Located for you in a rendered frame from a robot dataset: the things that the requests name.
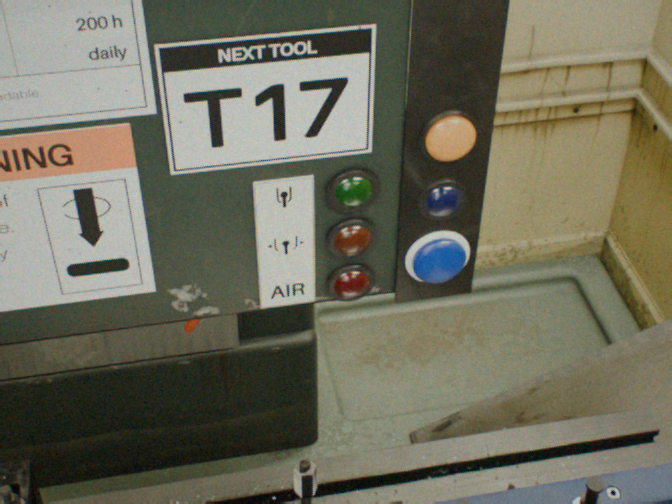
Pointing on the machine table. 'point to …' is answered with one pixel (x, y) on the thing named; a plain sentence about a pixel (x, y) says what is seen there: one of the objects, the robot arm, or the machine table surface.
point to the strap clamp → (19, 483)
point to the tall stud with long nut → (305, 480)
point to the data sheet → (72, 61)
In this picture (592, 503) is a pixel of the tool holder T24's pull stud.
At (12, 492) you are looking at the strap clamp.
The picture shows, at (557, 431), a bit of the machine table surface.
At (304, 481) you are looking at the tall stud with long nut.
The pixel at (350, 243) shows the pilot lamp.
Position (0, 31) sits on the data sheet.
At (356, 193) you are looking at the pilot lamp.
